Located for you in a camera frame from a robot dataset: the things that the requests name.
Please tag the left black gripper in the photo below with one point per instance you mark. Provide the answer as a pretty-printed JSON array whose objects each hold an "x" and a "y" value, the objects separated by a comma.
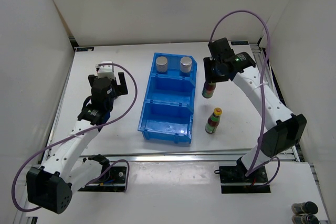
[{"x": 121, "y": 88}]

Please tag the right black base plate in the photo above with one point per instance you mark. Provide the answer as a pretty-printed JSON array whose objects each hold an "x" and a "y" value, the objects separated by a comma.
[{"x": 234, "y": 181}]

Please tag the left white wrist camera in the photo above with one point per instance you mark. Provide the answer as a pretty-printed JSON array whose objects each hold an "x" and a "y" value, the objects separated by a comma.
[{"x": 105, "y": 71}]

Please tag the yellow-cap sauce bottle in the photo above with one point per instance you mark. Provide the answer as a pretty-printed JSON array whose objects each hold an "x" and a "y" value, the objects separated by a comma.
[
  {"x": 213, "y": 121},
  {"x": 208, "y": 90}
]

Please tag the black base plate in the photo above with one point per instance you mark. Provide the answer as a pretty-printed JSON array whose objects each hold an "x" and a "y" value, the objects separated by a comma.
[
  {"x": 115, "y": 183},
  {"x": 234, "y": 181}
]

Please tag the blue-label shaker can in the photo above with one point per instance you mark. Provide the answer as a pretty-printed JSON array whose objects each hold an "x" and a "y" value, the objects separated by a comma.
[
  {"x": 161, "y": 64},
  {"x": 185, "y": 65}
]

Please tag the blue three-compartment plastic bin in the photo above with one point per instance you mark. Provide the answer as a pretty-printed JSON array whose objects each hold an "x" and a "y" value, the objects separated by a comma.
[{"x": 168, "y": 106}]

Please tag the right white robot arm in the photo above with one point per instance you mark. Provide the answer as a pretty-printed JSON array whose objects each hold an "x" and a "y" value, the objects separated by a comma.
[{"x": 281, "y": 129}]

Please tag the dark corner bottle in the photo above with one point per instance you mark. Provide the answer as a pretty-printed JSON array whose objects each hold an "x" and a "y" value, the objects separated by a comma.
[
  {"x": 305, "y": 219},
  {"x": 307, "y": 207}
]

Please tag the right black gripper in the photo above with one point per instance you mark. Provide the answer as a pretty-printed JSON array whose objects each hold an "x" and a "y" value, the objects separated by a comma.
[{"x": 208, "y": 63}]

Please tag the lower dark corner bottle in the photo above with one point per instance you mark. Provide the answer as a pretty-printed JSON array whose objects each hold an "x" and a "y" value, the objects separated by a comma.
[{"x": 305, "y": 219}]

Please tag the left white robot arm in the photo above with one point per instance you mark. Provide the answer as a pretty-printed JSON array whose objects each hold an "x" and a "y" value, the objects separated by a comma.
[{"x": 52, "y": 185}]

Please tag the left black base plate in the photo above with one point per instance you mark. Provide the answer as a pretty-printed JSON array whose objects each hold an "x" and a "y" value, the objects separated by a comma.
[{"x": 115, "y": 183}]

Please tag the aluminium frame rail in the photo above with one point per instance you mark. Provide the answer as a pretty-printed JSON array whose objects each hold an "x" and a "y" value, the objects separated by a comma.
[{"x": 236, "y": 133}]

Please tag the upper dark corner bottle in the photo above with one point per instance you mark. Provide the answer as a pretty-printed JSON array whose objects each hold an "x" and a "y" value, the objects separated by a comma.
[{"x": 307, "y": 207}]

